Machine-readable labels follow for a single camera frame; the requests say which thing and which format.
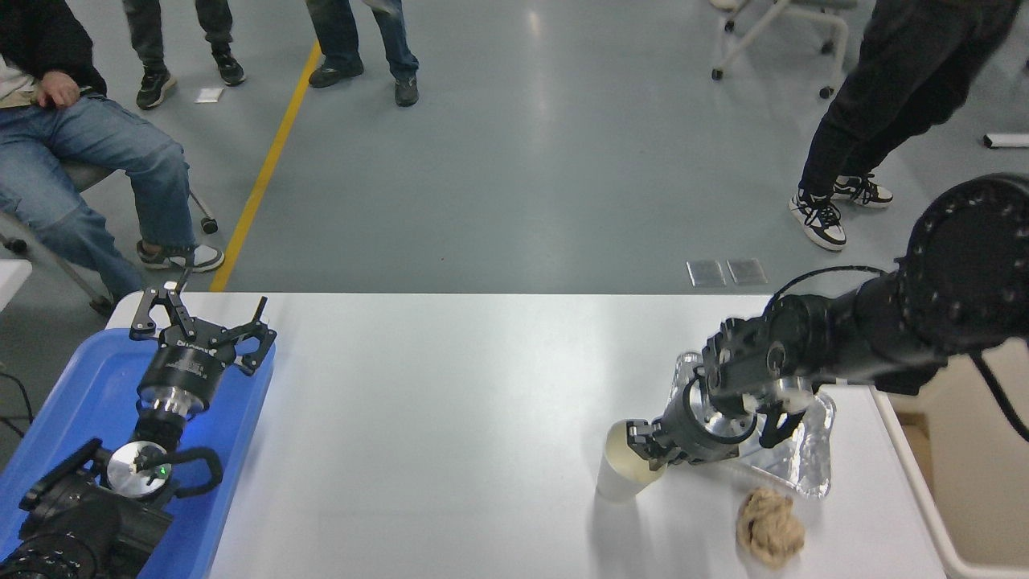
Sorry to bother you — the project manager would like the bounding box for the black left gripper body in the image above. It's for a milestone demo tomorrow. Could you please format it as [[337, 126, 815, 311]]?
[[137, 319, 240, 405]]

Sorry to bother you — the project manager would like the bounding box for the blue plastic tray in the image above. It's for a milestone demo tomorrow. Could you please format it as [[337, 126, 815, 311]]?
[[0, 326, 277, 579]]

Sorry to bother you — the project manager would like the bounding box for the small white table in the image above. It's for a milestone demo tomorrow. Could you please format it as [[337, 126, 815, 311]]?
[[0, 259, 34, 311]]

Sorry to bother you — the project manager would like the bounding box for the grey chair with casters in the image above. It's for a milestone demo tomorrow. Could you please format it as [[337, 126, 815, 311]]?
[[0, 157, 220, 315]]

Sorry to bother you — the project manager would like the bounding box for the person's hand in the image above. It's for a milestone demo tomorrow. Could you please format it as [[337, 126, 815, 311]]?
[[38, 70, 82, 110]]

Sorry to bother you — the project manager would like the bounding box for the crumpled tan paper ball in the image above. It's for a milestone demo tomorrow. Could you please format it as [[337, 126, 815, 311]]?
[[735, 487, 806, 571]]

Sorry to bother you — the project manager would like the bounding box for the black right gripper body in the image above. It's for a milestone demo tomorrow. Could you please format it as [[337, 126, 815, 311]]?
[[660, 392, 740, 466]]

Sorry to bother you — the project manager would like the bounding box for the thin black cable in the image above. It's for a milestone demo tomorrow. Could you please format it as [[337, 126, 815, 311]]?
[[0, 366, 35, 440]]

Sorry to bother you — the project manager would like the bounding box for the white paper cup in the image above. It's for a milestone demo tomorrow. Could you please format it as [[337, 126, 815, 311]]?
[[595, 419, 668, 503]]

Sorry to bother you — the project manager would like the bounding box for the large pale bin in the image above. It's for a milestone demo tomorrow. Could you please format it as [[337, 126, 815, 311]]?
[[871, 338, 1029, 579]]

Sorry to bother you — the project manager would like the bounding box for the clear floor plate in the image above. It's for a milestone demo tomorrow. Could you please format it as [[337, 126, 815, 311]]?
[[686, 258, 727, 289], [726, 257, 769, 287]]

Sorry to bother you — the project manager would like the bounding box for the silver foil tray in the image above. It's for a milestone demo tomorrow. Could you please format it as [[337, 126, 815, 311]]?
[[666, 351, 837, 500]]

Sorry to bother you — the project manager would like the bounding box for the white chair with casters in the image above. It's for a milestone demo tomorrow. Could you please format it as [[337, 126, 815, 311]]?
[[711, 0, 855, 100]]

